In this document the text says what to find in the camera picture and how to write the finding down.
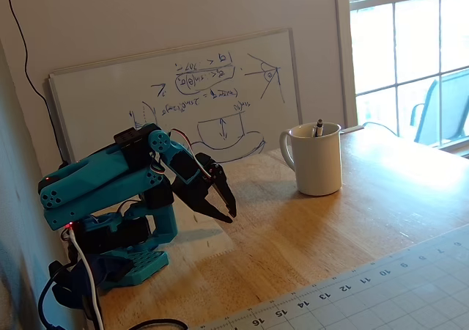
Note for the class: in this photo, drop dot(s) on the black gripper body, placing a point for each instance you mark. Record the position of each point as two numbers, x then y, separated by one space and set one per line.
201 195

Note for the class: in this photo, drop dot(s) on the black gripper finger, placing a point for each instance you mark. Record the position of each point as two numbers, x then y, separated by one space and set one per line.
224 188
210 209

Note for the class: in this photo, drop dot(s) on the dark blue pen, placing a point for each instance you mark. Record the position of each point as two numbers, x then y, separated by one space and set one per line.
319 127

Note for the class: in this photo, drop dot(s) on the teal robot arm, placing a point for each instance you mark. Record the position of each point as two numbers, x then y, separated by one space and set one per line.
95 168

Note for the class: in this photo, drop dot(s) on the white ceramic mug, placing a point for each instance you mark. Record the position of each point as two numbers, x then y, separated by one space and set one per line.
318 165

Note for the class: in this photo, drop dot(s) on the whiteboard with blue writing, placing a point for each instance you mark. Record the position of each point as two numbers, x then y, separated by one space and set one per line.
110 99

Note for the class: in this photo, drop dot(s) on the dark blue table clamp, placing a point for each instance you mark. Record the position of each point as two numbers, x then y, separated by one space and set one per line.
107 268

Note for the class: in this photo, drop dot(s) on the grey gridded cutting mat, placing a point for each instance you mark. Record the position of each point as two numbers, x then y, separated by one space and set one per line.
403 297

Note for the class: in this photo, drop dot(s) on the blue patio chair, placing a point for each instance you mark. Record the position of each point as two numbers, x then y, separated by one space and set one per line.
448 106

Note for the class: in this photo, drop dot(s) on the white window frame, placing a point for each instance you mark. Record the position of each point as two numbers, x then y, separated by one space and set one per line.
394 44

